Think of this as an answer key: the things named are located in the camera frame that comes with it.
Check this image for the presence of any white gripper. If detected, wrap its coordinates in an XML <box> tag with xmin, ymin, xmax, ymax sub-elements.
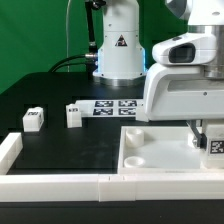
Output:
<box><xmin>143</xmin><ymin>63</ymin><xmax>224</xmax><ymax>149</ymax></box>

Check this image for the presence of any white square tabletop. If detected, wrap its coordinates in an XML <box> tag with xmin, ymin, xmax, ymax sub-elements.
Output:
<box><xmin>117</xmin><ymin>124</ymin><xmax>224</xmax><ymax>174</ymax></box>

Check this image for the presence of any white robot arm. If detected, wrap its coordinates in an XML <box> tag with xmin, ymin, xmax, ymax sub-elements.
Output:
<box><xmin>86</xmin><ymin>0</ymin><xmax>224</xmax><ymax>148</ymax></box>

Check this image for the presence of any white U-shaped obstacle fence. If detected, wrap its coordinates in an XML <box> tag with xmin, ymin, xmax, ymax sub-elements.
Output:
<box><xmin>0</xmin><ymin>133</ymin><xmax>224</xmax><ymax>202</ymax></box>

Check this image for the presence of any white fiducial marker base plate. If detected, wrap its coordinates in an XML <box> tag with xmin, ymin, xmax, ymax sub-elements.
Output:
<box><xmin>76</xmin><ymin>99</ymin><xmax>144</xmax><ymax>117</ymax></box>

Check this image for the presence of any black cable bundle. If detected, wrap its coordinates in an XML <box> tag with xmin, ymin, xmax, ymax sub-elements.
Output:
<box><xmin>48</xmin><ymin>54</ymin><xmax>98</xmax><ymax>73</ymax></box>

